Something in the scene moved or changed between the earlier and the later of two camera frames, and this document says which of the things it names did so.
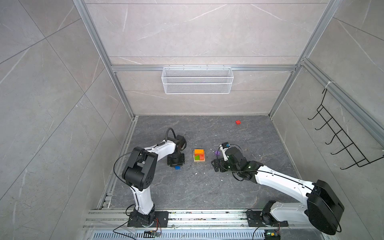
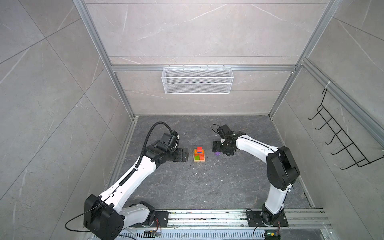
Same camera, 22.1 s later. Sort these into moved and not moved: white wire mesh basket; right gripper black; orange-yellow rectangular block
Moved: right gripper black
Not moved: orange-yellow rectangular block; white wire mesh basket
